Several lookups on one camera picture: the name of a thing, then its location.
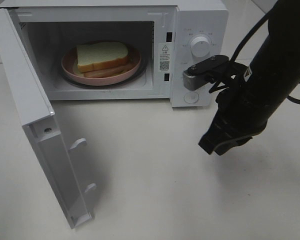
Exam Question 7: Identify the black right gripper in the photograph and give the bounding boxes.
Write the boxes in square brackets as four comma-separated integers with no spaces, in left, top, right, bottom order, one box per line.
[198,62,268,156]

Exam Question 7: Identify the round door release button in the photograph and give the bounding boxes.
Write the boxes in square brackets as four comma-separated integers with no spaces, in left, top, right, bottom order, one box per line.
[183,91,199,104]

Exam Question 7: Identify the white bread slice top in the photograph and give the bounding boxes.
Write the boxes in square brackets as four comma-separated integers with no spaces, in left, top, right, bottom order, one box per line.
[76,41,130,73]

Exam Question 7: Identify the pink round plate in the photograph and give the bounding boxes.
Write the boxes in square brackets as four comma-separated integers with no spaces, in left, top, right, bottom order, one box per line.
[61,40,142,85]

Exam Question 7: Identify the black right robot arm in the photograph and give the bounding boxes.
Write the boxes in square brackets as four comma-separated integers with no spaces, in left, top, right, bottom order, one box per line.
[199,0,300,155]

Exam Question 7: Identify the upper white power knob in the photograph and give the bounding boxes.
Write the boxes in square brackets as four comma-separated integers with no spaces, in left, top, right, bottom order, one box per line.
[190,34,212,58]

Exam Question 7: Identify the white warning label sticker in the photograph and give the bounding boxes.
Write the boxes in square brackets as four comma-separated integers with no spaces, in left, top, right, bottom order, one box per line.
[157,42,173,73]

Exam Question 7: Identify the white microwave oven body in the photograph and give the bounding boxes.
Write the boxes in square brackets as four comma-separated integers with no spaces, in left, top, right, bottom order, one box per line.
[0,0,228,107]

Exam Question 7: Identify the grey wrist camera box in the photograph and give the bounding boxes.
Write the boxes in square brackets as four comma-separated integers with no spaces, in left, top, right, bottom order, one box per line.
[182,55,230,91]

